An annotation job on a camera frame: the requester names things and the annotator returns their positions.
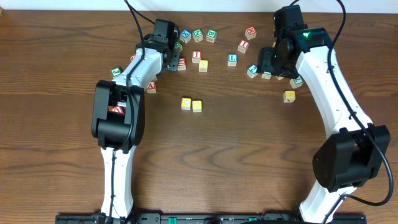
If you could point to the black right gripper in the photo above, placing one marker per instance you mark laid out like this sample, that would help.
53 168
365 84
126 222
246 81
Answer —
267 61

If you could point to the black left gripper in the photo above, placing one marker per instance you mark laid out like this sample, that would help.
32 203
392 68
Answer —
173 61

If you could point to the blue L block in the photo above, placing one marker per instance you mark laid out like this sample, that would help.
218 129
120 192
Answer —
232 60

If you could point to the yellow C block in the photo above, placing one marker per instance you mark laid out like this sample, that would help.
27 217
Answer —
186 104

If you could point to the yellow O block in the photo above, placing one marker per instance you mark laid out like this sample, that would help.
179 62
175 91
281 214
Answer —
197 106

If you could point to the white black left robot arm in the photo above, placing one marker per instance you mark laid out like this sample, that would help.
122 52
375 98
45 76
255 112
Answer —
119 115

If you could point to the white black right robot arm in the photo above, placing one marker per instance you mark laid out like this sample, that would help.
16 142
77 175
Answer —
355 148

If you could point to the red U block upper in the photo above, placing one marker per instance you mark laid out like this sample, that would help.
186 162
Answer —
182 64

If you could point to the red u block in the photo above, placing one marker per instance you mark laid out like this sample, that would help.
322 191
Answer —
182 64
117 109

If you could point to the green Z block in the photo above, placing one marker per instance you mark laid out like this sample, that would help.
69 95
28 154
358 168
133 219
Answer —
266 76

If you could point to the blue 2 block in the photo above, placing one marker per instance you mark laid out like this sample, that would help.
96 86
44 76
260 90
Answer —
252 71

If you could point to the green F block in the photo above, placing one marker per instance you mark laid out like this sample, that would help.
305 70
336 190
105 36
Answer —
178 46

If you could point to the red i block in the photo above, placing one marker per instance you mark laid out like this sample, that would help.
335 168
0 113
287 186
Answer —
243 46
196 56

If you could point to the red I block right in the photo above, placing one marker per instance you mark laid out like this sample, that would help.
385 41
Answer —
243 46

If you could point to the yellow S block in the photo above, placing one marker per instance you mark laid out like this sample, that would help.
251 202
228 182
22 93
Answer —
203 66

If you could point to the red A block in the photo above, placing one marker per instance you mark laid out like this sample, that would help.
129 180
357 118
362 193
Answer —
151 88

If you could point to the blue X block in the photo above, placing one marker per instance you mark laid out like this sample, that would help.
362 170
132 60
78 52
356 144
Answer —
185 36

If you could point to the red block far right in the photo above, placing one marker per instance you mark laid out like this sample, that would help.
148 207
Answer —
250 33

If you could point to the green T block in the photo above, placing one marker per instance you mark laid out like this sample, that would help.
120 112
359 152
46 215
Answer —
297 82

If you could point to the green N block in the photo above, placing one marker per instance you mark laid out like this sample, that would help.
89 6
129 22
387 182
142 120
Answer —
197 35

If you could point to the yellow block right lower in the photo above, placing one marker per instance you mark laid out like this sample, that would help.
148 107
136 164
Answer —
289 96

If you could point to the green B block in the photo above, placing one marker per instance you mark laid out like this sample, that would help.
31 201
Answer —
211 35

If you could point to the green J block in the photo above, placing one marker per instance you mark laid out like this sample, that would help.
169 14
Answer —
116 71

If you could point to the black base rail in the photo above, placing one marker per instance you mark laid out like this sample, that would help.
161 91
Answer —
156 218

